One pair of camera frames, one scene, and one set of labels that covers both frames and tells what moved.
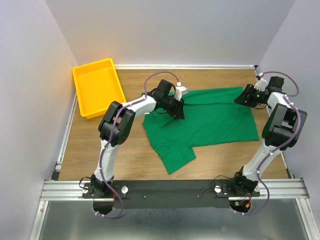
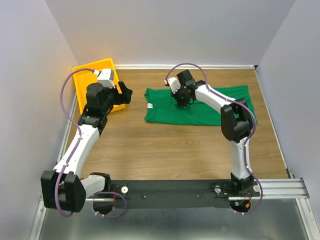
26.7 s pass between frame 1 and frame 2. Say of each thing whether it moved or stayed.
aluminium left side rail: stayed
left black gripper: moved
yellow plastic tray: stayed
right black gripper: moved
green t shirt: moved
